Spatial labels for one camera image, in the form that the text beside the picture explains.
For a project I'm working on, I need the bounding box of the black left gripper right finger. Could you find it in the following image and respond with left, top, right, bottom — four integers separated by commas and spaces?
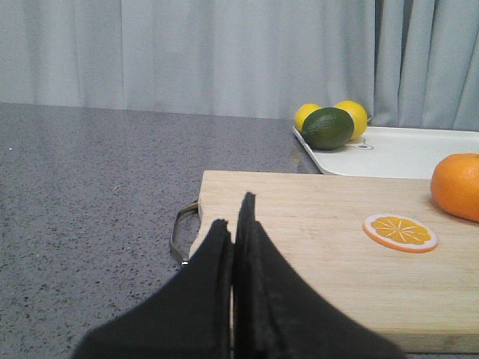
233, 193, 405, 358

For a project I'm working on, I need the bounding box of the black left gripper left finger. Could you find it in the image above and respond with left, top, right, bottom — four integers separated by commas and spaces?
73, 220, 234, 358

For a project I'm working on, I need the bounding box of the orange tangerine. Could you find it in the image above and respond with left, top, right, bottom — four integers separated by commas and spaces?
430, 153, 478, 222

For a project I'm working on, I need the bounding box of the white rectangular tray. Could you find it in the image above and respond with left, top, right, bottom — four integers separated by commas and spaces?
293, 126, 478, 180

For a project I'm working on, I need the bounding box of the wooden cutting board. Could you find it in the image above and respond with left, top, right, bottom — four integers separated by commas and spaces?
195, 171, 478, 354

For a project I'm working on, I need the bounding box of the orange slice toy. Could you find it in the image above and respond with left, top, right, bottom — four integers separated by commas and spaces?
362, 213, 439, 254

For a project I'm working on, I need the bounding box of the green lime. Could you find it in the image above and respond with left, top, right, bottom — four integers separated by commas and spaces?
300, 107, 354, 150

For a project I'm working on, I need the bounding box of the yellow lemon left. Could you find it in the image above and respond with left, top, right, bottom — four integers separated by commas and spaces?
293, 103, 322, 132

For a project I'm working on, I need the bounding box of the yellow lemon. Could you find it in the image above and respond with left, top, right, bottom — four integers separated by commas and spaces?
293, 103, 322, 132
334, 100, 369, 140

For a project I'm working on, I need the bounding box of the yellow lemon right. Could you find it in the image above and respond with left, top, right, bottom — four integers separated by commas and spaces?
334, 100, 369, 140

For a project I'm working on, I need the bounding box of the grey curtain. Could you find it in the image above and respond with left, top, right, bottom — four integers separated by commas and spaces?
1, 1, 478, 131

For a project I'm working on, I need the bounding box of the metal cutting board handle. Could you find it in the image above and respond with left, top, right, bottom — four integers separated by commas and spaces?
168, 199, 199, 266

